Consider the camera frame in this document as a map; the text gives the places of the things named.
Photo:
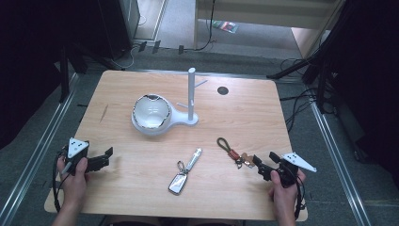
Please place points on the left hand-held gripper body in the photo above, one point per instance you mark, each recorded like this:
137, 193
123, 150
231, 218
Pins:
75, 147

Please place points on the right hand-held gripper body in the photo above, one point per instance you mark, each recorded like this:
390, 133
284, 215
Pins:
290, 171

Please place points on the white key stand with tray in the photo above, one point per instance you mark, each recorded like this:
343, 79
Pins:
191, 94

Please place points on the person's right hand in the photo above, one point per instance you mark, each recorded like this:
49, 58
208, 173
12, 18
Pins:
285, 197

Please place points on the person's left hand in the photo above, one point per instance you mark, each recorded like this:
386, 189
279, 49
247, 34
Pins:
73, 185

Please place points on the white bowl with dark rim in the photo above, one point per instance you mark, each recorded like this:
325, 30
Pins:
152, 111

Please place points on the black round table grommet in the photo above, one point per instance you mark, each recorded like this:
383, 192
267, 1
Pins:
222, 90

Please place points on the black stand legs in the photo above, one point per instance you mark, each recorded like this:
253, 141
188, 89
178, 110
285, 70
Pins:
301, 66

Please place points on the dark cabinet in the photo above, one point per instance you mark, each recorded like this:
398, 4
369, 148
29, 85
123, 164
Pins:
120, 25

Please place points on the colourful packet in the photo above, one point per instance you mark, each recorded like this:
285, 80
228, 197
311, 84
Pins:
226, 26

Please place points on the light wooden furniture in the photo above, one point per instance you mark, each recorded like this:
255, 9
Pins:
266, 9

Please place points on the metal floor rail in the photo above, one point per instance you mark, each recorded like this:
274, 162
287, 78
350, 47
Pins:
338, 163
40, 138

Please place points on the black upright post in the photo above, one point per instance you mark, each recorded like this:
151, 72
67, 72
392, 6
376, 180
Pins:
64, 75

